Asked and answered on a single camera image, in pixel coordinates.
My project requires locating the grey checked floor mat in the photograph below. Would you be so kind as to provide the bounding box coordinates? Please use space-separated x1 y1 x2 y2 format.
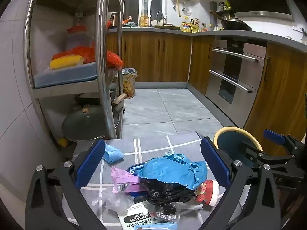
72 131 240 230

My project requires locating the yellow printed packet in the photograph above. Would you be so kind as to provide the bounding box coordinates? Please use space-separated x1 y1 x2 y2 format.
181 21 200 33

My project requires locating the wooden base cabinet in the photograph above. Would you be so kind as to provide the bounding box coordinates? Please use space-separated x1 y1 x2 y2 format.
242 42 307 156
106 32 215 95

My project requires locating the grey-blue tray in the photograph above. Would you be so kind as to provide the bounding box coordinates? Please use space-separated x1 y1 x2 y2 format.
33 61 99 89

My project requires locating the grey kitchen countertop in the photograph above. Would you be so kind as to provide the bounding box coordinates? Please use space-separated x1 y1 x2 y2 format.
107 26 307 53

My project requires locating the red floral paper cup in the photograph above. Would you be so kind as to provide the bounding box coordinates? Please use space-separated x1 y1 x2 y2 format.
194 179 220 207

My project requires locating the plastic container with red lid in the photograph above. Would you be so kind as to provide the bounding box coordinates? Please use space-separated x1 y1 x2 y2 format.
65 25 90 51

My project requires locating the orange plastic bag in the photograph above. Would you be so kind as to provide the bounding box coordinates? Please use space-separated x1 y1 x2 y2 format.
51 45 124 69

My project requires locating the yellow food packet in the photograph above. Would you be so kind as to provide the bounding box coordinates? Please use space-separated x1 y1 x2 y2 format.
50 55 84 70

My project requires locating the small patterned waste bin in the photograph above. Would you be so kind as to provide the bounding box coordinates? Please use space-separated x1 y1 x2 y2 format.
122 68 138 99

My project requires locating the dark rectangular tray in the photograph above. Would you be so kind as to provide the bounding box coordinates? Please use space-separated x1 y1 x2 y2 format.
154 23 181 30

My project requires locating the pink plastic packet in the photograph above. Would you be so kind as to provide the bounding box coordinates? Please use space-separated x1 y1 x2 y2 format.
111 166 147 194

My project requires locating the silver blister pack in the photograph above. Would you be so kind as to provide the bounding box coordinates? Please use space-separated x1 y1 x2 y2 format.
150 208 181 223

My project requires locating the white window frame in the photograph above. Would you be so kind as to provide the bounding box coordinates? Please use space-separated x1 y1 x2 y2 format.
138 0 168 27

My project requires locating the dark pan with wooden handle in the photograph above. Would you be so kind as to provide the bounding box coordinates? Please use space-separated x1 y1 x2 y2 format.
74 89 128 106

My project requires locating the crumpled blue plastic bag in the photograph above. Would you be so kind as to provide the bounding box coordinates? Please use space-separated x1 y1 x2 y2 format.
134 150 208 191

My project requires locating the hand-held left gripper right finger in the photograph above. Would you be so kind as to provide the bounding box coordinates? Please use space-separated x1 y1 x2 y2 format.
200 136 281 230

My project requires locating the small blue plastic scrap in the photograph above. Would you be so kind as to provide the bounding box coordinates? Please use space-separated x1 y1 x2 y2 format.
103 144 124 165

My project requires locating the blue face mask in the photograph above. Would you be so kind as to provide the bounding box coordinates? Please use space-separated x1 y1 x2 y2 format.
134 222 179 230

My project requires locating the dark pot lid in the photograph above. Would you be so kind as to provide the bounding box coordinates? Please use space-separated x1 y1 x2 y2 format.
62 104 120 140

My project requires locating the metal kitchen faucet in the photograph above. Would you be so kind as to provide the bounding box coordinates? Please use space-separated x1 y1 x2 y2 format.
156 11 168 25

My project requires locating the clear plastic bag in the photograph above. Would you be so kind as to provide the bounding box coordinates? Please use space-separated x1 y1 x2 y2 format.
92 191 135 215

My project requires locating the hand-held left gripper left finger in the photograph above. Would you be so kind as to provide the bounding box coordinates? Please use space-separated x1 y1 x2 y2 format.
25 139 107 230

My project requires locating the blue bin with yellow rim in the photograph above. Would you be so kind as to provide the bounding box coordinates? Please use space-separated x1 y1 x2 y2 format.
213 126 263 152

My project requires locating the stainless steel shelf rack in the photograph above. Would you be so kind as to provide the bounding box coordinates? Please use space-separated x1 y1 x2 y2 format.
23 0 127 149

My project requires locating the black wok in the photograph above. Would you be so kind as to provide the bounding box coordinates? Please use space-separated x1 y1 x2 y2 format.
209 10 253 31

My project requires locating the black plastic bag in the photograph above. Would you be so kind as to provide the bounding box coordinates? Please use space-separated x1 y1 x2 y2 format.
141 178 197 215

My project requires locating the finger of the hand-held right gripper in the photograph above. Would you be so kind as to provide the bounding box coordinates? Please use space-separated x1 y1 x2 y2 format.
237 141 296 170
263 129 304 157

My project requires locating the stainless steel oven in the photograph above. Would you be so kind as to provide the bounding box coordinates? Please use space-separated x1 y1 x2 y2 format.
205 38 267 112

